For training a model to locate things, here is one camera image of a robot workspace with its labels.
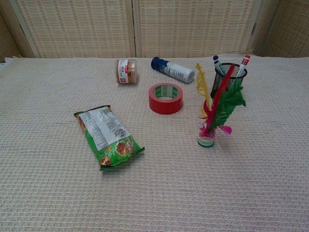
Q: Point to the beige woven tablecloth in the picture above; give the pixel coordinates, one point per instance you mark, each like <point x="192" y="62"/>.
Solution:
<point x="72" y="193"/>

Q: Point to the black mesh pen holder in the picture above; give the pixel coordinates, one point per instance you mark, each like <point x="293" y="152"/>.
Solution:
<point x="237" y="75"/>

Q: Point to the clear plastic snack jar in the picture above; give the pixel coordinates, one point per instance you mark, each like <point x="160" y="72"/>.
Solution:
<point x="125" y="72"/>

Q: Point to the green snack bag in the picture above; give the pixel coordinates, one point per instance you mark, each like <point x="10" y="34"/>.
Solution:
<point x="108" y="135"/>

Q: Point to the blue white bottle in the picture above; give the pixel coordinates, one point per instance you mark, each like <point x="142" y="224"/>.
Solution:
<point x="173" y="70"/>

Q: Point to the colourful feather shuttlecock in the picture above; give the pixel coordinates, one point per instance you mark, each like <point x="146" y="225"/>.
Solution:
<point x="224" y="108"/>

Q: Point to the red tape roll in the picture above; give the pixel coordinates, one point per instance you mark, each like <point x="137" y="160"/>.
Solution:
<point x="164" y="105"/>

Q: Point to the woven folding screen panel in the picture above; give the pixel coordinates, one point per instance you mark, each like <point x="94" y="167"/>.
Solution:
<point x="193" y="26"/>
<point x="285" y="29"/>
<point x="9" y="31"/>
<point x="77" y="26"/>

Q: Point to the red capped white marker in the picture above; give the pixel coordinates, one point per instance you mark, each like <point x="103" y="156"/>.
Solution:
<point x="242" y="66"/>

